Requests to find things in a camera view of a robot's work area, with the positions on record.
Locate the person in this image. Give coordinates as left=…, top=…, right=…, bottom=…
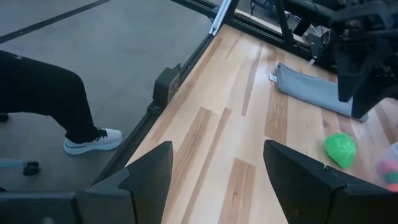
left=0, top=49, right=124, bottom=156

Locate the grey folded cloth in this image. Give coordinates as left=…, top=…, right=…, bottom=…
left=269, top=62, right=369, bottom=123

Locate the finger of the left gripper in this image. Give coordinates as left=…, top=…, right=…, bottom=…
left=337, top=49, right=357, bottom=103
left=351, top=52, right=398, bottom=119

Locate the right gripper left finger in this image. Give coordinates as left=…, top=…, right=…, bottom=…
left=76, top=141, right=174, bottom=224

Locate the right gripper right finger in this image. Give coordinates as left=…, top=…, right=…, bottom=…
left=263, top=139, right=398, bottom=224

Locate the black aluminium table frame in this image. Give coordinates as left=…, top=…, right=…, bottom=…
left=91, top=0, right=315, bottom=187

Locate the clear plastic tupperware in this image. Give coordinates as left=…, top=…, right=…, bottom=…
left=374, top=141, right=398, bottom=192

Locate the chair leg with caster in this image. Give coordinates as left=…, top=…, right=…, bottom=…
left=0, top=157, right=40, bottom=177

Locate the light green toy pepper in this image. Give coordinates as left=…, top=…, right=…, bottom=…
left=324, top=133, right=358, bottom=170

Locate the silver aluminium bar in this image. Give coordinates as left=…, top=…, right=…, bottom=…
left=208, top=0, right=233, bottom=36

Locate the black table-level camera box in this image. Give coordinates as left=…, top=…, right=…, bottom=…
left=152, top=63, right=182, bottom=106

